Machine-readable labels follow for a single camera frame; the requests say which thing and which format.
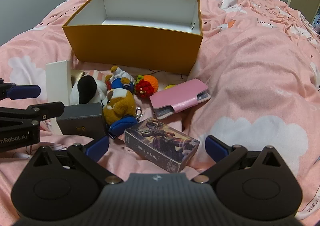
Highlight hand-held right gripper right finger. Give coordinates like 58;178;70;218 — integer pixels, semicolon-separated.
194;135;292;184

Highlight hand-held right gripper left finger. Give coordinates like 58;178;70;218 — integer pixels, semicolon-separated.
25;135;121;184

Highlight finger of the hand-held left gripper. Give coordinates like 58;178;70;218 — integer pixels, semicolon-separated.
0;101;65;127
0;79;42;101

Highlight grey box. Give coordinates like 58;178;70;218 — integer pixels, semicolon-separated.
55;102;108;139

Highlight gold box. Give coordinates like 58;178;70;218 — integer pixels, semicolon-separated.
71;70;87;87

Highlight illustrated card box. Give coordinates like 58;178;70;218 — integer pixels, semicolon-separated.
124;117;200;173

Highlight yellow cardboard box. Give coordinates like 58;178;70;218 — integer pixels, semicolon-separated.
62;0;203;76

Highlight white box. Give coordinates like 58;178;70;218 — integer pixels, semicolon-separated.
46;60;73;107

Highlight brown plush toy blue shoes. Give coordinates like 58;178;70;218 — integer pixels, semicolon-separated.
101;88;138;139

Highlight black and white plush toy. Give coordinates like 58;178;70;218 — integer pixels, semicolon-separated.
69;74;107;105

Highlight pink leather case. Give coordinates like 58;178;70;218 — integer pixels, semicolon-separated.
149;78;212;120

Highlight sailor plush toy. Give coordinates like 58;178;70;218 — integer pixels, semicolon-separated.
104;66;136;94

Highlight red crochet fruit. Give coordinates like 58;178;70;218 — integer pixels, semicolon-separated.
135;79;152;99

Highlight orange crochet fruit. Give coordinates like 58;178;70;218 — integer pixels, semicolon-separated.
142;74;160;94

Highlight pink printed blanket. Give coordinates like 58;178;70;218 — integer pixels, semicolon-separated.
0;0;320;226

